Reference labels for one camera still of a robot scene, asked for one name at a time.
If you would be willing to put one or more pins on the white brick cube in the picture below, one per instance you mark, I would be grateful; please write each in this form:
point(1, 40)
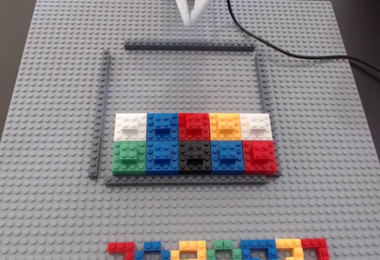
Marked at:
point(256, 128)
point(130, 128)

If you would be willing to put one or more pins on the yellow brick cube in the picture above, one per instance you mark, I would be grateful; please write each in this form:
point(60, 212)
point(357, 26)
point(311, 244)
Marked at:
point(225, 126)

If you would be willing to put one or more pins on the red brick cube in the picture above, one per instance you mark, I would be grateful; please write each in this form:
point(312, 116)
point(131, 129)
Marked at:
point(194, 126)
point(259, 156)

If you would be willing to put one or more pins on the green brick letter shape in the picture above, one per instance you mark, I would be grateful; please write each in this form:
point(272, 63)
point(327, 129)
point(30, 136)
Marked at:
point(222, 245)

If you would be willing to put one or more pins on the red brick letter shape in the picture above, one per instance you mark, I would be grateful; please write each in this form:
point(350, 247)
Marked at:
point(118, 247)
point(314, 243)

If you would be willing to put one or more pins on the blue brick letter shape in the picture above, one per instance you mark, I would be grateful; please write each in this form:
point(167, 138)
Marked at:
point(255, 244)
point(151, 246)

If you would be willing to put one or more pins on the blue brick cube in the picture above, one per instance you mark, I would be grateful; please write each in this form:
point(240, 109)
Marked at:
point(161, 157)
point(227, 157)
point(161, 126)

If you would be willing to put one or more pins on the yellow brick letter shape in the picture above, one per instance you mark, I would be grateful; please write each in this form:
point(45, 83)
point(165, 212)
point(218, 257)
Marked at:
point(190, 245)
point(288, 243)

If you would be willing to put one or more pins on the green brick cube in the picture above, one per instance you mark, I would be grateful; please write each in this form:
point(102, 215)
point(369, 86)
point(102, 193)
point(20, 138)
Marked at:
point(129, 156)

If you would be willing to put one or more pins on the grey studded baseplate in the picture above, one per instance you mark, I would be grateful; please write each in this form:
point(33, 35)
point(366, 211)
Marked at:
point(59, 93)

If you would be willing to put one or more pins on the black brick cube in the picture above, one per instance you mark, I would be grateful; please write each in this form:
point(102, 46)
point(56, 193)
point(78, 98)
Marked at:
point(194, 159)

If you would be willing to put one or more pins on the dark grey brick strip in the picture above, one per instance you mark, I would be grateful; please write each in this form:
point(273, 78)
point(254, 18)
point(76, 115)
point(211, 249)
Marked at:
point(99, 93)
point(184, 180)
point(190, 46)

